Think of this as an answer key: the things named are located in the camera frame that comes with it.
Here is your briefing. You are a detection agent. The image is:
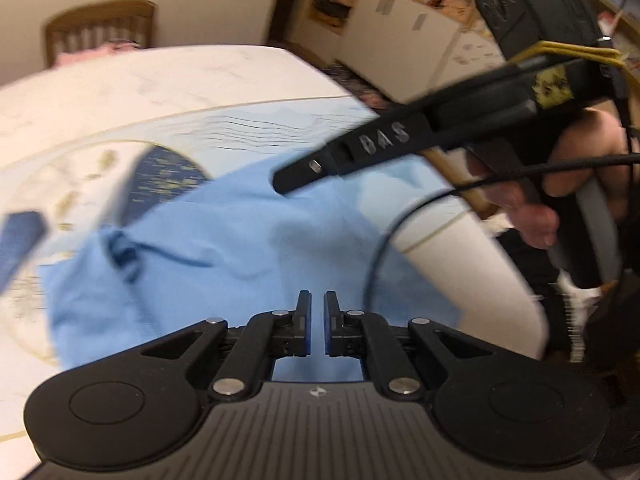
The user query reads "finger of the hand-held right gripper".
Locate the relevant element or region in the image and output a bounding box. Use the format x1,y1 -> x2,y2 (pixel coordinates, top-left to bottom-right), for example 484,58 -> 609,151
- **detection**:
273,142 -> 351,197

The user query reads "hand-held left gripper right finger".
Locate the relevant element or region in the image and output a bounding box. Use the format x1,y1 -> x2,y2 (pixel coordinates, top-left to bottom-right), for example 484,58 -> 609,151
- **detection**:
322,290 -> 496,402

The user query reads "dark clothing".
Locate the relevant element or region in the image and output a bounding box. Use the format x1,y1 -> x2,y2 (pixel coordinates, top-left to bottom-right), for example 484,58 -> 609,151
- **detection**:
495,230 -> 640,411

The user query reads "black cable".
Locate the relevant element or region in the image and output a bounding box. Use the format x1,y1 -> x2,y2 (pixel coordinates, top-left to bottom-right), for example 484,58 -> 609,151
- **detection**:
367,152 -> 640,321

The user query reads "wooden chair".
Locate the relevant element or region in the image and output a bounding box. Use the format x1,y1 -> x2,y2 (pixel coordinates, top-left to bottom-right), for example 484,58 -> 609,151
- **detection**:
44,0 -> 157,68

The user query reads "person's right hand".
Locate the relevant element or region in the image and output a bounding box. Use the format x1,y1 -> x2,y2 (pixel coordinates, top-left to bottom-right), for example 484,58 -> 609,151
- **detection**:
465,109 -> 633,250

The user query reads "light blue shirt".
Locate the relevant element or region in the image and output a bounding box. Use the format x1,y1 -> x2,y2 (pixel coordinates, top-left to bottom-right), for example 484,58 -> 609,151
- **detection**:
37,162 -> 463,383

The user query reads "pink cloth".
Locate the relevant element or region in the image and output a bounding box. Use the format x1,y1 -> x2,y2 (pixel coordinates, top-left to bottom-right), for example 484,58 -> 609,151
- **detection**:
52,39 -> 143,67

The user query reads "white cupboard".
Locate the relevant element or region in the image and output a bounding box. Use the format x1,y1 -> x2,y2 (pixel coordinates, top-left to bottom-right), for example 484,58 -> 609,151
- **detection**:
334,0 -> 508,106

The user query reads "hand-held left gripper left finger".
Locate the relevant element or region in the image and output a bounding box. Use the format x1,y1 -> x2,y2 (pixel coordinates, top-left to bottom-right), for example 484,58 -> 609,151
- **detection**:
141,290 -> 313,402

